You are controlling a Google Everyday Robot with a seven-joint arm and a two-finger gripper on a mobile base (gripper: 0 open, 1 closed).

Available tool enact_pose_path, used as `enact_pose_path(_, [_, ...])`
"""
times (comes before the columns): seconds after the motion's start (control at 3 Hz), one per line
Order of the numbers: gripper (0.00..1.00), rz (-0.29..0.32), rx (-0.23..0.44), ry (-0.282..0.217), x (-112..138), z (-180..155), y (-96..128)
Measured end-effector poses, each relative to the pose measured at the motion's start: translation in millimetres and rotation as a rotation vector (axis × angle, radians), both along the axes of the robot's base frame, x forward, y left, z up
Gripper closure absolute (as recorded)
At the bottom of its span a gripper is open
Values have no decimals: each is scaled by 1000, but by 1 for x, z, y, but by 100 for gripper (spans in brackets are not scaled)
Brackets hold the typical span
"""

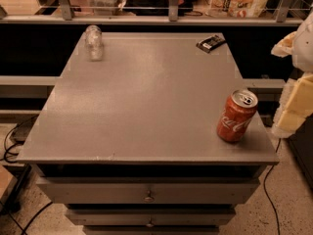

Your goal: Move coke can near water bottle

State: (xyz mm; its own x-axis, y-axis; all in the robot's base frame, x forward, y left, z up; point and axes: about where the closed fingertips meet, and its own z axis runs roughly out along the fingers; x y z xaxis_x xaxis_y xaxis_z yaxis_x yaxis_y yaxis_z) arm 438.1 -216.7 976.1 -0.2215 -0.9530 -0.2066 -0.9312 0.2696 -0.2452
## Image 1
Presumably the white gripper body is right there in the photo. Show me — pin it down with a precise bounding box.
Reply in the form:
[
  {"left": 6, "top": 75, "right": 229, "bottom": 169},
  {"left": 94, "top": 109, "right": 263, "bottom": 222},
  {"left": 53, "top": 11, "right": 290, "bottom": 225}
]
[{"left": 291, "top": 13, "right": 313, "bottom": 72}]

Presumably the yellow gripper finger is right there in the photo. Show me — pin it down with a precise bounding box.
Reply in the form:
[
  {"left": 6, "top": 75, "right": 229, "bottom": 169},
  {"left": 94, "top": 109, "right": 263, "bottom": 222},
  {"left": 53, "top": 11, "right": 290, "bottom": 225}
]
[
  {"left": 271, "top": 31, "right": 296, "bottom": 58},
  {"left": 276, "top": 73, "right": 313, "bottom": 133}
]

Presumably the red coke can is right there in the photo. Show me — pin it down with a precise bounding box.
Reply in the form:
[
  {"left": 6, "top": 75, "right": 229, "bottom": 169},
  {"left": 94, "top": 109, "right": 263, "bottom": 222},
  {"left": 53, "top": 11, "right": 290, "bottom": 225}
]
[{"left": 216, "top": 89, "right": 258, "bottom": 143}]

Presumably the black snack bar packet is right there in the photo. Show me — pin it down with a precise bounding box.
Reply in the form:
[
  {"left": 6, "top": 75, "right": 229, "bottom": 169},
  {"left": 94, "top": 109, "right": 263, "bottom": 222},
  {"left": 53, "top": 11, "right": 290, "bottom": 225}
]
[{"left": 197, "top": 34, "right": 226, "bottom": 53}]

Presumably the grey drawer cabinet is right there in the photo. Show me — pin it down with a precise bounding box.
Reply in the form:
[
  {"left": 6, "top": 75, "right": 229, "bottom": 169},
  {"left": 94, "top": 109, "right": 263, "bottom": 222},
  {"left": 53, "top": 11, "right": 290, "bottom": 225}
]
[{"left": 19, "top": 33, "right": 278, "bottom": 235}]

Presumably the middle grey drawer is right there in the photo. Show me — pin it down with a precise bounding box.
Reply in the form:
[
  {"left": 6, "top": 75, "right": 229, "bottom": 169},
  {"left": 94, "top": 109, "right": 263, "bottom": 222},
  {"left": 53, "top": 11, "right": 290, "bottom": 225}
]
[{"left": 66, "top": 209, "right": 236, "bottom": 227}]

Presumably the grey drawer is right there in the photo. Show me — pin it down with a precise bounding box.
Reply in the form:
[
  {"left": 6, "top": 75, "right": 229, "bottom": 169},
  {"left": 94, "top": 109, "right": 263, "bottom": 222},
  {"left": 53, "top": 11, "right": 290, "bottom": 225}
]
[
  {"left": 66, "top": 209, "right": 236, "bottom": 227},
  {"left": 37, "top": 177, "right": 259, "bottom": 205}
]

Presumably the grey metal railing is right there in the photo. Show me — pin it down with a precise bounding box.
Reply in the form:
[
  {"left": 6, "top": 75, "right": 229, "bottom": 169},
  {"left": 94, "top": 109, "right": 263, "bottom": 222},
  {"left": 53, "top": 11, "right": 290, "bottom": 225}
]
[{"left": 0, "top": 0, "right": 312, "bottom": 25}]

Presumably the top grey drawer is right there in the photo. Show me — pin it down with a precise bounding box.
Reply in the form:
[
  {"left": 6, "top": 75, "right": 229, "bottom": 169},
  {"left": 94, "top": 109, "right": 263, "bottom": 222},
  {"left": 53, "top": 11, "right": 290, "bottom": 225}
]
[{"left": 37, "top": 177, "right": 259, "bottom": 205}]

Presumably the black floor cable right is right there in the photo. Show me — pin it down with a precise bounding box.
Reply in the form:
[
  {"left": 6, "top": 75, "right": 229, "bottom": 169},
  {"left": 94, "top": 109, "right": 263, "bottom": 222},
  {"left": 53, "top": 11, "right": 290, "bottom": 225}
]
[{"left": 262, "top": 137, "right": 283, "bottom": 235}]

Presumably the black bag behind rail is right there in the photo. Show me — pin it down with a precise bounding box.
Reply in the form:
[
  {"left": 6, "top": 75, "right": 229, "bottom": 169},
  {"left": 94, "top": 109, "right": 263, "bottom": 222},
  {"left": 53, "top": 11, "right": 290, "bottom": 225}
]
[{"left": 123, "top": 0, "right": 197, "bottom": 16}]

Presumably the black floor cables left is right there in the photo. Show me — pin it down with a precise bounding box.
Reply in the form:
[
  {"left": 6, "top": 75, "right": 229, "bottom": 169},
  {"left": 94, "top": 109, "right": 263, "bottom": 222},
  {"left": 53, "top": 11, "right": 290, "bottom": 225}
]
[{"left": 0, "top": 114, "right": 54, "bottom": 235}]

